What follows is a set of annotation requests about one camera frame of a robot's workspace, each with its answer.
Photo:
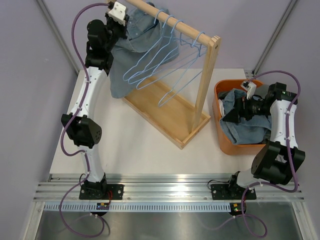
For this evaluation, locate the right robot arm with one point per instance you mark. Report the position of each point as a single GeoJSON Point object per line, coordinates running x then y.
{"type": "Point", "coordinates": [277, 162]}

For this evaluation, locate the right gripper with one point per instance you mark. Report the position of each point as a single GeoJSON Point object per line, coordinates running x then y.
{"type": "Point", "coordinates": [241, 109]}

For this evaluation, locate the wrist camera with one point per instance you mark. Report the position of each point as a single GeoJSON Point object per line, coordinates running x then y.
{"type": "Point", "coordinates": [118, 12]}
{"type": "Point", "coordinates": [250, 88]}

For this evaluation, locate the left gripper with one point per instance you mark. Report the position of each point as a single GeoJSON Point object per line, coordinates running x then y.
{"type": "Point", "coordinates": [121, 28]}

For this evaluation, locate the aluminium rail base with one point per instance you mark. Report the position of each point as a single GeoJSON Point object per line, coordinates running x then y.
{"type": "Point", "coordinates": [160, 193]}

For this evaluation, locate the wooden clothes rack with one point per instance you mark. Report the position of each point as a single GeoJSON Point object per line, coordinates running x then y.
{"type": "Point", "coordinates": [174, 104]}

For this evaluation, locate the light blue denim garment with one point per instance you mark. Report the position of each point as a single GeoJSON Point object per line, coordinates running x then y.
{"type": "Point", "coordinates": [118, 87]}

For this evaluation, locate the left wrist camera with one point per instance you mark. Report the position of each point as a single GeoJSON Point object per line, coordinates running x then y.
{"type": "Point", "coordinates": [118, 12]}

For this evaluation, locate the white shirt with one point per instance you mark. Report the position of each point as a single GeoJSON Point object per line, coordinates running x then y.
{"type": "Point", "coordinates": [221, 105]}

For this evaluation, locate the orange plastic basket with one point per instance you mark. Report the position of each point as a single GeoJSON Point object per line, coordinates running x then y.
{"type": "Point", "coordinates": [225, 144]}

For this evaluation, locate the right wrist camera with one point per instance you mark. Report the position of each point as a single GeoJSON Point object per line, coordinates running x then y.
{"type": "Point", "coordinates": [250, 88]}

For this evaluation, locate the grey pleated skirt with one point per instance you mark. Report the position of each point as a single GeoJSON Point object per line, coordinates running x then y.
{"type": "Point", "coordinates": [260, 91]}

